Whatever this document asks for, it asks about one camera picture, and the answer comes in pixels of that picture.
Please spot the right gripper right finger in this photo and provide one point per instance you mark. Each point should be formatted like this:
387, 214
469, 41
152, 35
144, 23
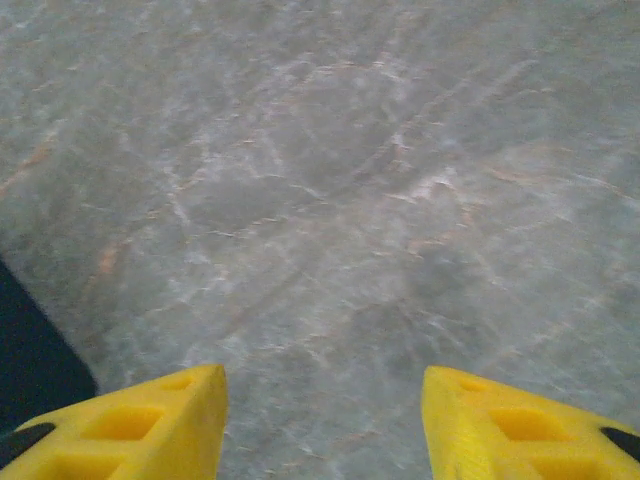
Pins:
475, 440

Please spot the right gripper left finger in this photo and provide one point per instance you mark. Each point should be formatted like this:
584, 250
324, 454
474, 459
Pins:
165, 445

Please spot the blue starry night print box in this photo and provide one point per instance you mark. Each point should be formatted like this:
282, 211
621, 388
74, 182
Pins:
30, 360

